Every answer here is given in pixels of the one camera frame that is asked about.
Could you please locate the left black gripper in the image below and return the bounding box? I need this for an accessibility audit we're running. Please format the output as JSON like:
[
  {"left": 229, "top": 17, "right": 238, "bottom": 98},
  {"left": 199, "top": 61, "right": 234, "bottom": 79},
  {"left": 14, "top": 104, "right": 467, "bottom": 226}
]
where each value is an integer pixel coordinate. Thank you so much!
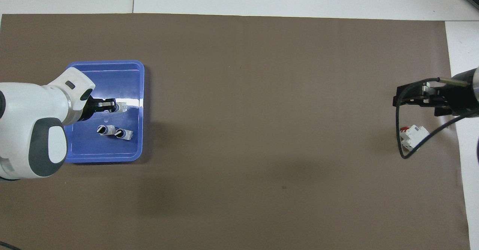
[{"left": 77, "top": 96, "right": 117, "bottom": 122}]

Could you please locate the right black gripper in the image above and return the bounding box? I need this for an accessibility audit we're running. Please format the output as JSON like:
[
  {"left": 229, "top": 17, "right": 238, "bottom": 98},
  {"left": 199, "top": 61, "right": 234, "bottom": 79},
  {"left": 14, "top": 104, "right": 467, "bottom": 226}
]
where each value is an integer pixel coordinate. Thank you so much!
[{"left": 392, "top": 80, "right": 479, "bottom": 117}]

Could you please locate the white circuit breaker red lever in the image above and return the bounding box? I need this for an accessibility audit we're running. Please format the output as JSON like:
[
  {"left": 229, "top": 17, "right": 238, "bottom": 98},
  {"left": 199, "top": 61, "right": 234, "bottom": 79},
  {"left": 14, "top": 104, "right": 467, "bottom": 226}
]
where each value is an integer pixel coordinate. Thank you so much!
[{"left": 399, "top": 125, "right": 430, "bottom": 150}]

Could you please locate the blue plastic tray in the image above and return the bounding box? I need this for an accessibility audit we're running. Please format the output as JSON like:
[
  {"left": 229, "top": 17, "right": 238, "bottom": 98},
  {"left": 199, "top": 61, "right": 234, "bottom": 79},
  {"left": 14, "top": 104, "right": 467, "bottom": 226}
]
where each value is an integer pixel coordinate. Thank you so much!
[{"left": 59, "top": 60, "right": 145, "bottom": 164}]

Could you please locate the brown table mat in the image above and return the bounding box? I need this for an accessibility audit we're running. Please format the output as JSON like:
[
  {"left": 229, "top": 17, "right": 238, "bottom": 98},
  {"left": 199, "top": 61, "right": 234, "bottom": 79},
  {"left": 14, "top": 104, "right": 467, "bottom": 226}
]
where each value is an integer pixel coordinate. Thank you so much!
[{"left": 0, "top": 13, "right": 471, "bottom": 250}]

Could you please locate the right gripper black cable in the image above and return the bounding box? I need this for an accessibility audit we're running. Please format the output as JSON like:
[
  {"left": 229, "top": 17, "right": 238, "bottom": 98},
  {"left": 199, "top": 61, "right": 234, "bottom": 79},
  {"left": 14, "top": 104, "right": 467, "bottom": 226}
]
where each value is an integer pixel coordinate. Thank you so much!
[{"left": 396, "top": 77, "right": 479, "bottom": 160}]

